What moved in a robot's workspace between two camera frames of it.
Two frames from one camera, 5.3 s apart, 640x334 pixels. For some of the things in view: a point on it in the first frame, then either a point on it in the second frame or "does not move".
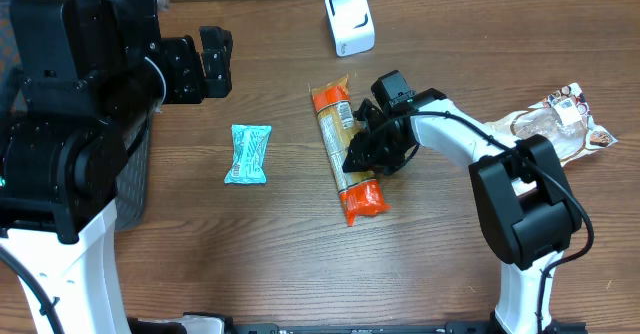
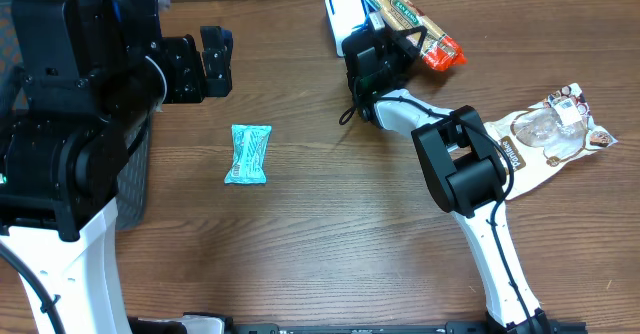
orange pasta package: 338,122 -> 438,50
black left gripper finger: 217,64 does not move
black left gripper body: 186,69 does not move
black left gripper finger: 216,50 does not move
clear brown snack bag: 563,118 does not move
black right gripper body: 382,137 -> 400,47
